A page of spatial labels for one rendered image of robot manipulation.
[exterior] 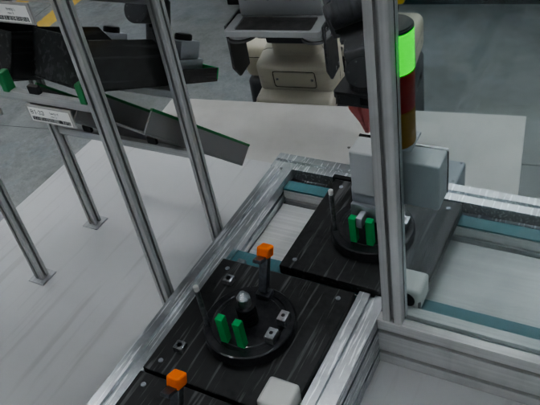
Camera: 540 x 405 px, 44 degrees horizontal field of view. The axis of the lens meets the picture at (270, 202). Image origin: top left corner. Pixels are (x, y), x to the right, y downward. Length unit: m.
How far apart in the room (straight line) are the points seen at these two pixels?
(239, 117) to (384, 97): 0.97
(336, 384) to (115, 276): 0.56
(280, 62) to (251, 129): 0.28
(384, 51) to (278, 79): 1.16
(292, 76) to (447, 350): 1.04
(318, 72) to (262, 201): 0.65
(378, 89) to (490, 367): 0.46
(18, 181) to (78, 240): 1.95
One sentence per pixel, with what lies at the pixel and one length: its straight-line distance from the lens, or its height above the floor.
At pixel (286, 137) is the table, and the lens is 1.61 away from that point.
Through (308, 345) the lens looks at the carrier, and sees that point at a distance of 1.00.
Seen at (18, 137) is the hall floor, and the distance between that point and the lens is 3.76.
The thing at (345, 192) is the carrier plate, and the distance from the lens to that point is 1.24.
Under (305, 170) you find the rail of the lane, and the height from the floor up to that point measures 0.96.
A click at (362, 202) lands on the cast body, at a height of 1.06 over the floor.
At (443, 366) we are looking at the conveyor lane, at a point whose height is 0.89.
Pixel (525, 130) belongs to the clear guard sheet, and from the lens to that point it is 0.77.
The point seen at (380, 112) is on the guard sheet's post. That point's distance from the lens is 0.80.
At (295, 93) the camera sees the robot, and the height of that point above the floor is 0.80.
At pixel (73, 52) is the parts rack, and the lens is 0.93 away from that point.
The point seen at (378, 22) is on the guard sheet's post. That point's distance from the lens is 0.74.
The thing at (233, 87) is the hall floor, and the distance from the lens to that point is 3.64.
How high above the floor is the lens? 1.75
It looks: 39 degrees down
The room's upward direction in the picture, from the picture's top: 11 degrees counter-clockwise
